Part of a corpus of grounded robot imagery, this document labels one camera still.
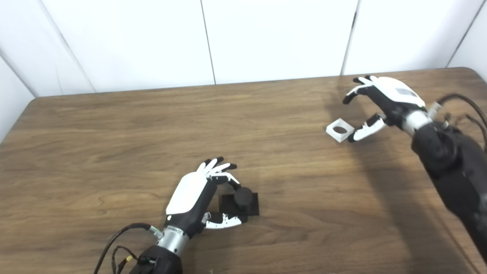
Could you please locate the white and black right hand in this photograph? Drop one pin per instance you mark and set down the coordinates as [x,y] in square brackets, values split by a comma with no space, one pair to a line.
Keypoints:
[395,95]

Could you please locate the white and black left hand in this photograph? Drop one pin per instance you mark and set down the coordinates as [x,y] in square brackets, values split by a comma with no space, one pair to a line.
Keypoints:
[186,194]

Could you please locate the black peg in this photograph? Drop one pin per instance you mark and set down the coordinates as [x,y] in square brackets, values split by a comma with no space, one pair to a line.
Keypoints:
[243,198]

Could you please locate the white square piece with hole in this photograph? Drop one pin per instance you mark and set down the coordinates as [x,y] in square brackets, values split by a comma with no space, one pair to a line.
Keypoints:
[336,137]

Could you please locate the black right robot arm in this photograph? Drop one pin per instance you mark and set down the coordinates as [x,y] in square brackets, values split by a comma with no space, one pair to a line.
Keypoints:
[456,167]

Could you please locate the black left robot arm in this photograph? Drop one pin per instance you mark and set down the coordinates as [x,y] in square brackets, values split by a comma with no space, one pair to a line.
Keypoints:
[159,262]

